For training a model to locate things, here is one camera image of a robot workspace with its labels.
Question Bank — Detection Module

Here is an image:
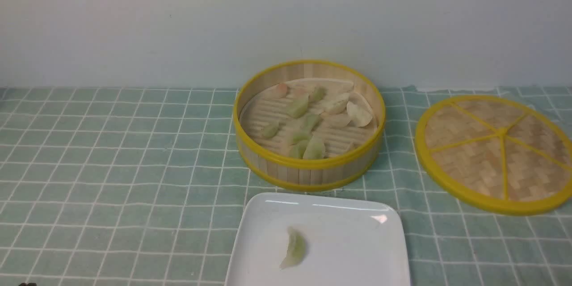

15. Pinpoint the green dumpling on plate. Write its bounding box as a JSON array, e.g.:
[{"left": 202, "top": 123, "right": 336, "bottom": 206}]
[{"left": 279, "top": 227, "right": 308, "bottom": 269}]

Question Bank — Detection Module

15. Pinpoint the white square plate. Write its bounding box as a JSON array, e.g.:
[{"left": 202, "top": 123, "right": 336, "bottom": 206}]
[{"left": 225, "top": 193, "right": 412, "bottom": 286}]

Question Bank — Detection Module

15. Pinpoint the yellow-rimmed bamboo steamer basket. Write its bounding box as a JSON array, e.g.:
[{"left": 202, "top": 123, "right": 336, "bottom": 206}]
[{"left": 233, "top": 60, "right": 386, "bottom": 192}]

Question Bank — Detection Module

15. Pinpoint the small green dumpling left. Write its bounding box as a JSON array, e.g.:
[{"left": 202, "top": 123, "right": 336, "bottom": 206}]
[{"left": 260, "top": 122, "right": 280, "bottom": 139}]

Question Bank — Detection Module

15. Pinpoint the small green dumpling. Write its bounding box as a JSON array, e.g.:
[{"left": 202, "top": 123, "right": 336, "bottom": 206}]
[
  {"left": 308, "top": 86, "right": 327, "bottom": 102},
  {"left": 260, "top": 122, "right": 280, "bottom": 139}
]

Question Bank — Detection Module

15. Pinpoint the green dumpling lower middle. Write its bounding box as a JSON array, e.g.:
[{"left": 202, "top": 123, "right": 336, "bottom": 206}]
[{"left": 289, "top": 130, "right": 312, "bottom": 145}]

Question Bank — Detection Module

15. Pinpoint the large green dumpling centre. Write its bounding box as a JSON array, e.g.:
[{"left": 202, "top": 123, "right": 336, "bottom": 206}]
[{"left": 286, "top": 94, "right": 309, "bottom": 119}]

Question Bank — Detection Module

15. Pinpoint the green dumpling front left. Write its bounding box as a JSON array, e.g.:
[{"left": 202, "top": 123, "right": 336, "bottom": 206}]
[{"left": 288, "top": 140, "right": 308, "bottom": 159}]

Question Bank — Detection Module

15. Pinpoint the pink dumpling at back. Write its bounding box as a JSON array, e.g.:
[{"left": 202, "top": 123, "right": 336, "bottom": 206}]
[{"left": 271, "top": 83, "right": 289, "bottom": 99}]

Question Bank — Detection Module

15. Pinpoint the green dumpling front right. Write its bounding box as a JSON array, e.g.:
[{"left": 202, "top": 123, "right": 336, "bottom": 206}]
[{"left": 303, "top": 135, "right": 326, "bottom": 160}]

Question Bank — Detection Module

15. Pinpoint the small green dumpling back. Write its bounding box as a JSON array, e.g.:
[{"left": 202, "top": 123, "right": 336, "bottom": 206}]
[{"left": 308, "top": 86, "right": 327, "bottom": 102}]

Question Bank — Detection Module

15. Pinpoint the white pink dumpling centre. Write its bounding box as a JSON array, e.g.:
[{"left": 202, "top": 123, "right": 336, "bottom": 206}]
[{"left": 320, "top": 113, "right": 351, "bottom": 128}]

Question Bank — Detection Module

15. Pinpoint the green checkered tablecloth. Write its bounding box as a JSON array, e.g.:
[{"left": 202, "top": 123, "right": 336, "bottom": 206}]
[{"left": 0, "top": 86, "right": 572, "bottom": 286}]

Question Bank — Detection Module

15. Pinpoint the yellow-rimmed woven steamer lid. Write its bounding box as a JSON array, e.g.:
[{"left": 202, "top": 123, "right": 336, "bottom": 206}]
[{"left": 414, "top": 95, "right": 572, "bottom": 215}]

